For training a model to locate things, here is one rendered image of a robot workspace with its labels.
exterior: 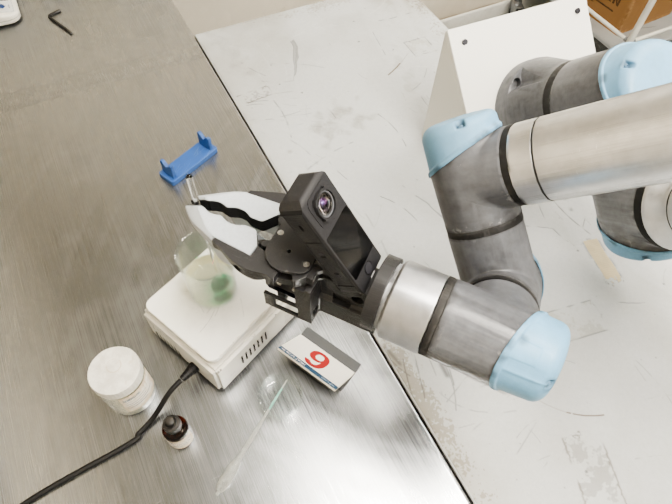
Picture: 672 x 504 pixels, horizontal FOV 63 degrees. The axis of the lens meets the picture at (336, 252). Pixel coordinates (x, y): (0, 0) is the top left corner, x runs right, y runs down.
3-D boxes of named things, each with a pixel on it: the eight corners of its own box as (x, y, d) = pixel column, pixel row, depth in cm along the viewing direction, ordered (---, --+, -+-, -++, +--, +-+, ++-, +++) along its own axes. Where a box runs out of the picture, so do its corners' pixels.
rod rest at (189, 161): (204, 142, 93) (200, 126, 90) (218, 151, 92) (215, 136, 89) (159, 176, 88) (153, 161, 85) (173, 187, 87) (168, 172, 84)
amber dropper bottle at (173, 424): (167, 429, 66) (153, 411, 61) (191, 421, 67) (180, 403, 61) (171, 453, 65) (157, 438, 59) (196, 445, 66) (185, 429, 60)
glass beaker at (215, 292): (186, 272, 69) (171, 234, 62) (237, 264, 70) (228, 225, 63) (190, 321, 65) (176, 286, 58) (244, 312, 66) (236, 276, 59)
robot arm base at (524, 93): (569, 50, 85) (620, 34, 75) (582, 147, 88) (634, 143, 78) (486, 69, 80) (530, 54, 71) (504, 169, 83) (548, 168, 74)
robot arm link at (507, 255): (528, 202, 57) (521, 234, 48) (552, 298, 60) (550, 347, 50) (455, 218, 61) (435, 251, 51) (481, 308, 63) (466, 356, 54)
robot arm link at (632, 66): (609, 45, 75) (702, 17, 62) (628, 139, 78) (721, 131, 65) (539, 69, 72) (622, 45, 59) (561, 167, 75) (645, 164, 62)
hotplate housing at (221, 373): (257, 240, 82) (252, 208, 75) (324, 289, 78) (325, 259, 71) (140, 346, 72) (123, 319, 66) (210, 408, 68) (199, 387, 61)
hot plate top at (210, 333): (214, 245, 72) (213, 241, 71) (282, 297, 68) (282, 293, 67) (143, 307, 67) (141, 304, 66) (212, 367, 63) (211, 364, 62)
